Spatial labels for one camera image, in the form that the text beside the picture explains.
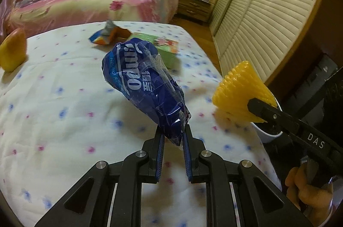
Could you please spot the green cartoon milk carton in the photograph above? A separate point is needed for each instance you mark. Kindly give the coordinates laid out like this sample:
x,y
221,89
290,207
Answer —
x,y
167,48

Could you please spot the yellow orange plush fruit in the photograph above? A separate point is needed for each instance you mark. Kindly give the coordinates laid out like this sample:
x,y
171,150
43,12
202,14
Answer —
x,y
13,50

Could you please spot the white dotted bedspread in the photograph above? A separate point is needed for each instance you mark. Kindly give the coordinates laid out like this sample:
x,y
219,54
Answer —
x,y
59,116

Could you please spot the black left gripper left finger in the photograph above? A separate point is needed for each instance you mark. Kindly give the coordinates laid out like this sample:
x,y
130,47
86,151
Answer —
x,y
110,194

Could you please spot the wooden nightstand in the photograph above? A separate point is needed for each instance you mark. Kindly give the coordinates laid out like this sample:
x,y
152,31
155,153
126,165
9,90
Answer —
x,y
195,9

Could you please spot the yellow foam fruit net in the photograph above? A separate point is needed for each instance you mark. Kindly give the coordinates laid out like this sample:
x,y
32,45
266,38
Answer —
x,y
237,88

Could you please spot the cream louvered wardrobe doors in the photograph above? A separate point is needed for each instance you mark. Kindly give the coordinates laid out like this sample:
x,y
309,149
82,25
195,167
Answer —
x,y
263,32

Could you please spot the pink floral bed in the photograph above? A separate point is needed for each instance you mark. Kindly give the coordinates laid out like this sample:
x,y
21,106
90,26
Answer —
x,y
45,15

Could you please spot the orange red torn wrapper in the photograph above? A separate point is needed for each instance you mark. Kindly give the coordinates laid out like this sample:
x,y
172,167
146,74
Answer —
x,y
110,34

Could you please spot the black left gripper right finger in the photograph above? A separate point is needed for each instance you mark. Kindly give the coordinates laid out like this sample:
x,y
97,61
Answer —
x,y
237,194

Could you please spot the blue plastic tissue wrapper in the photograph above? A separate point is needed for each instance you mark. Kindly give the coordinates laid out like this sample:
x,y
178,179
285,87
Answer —
x,y
136,69

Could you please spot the right hand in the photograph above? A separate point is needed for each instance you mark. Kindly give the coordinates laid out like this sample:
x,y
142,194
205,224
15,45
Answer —
x,y
319,200

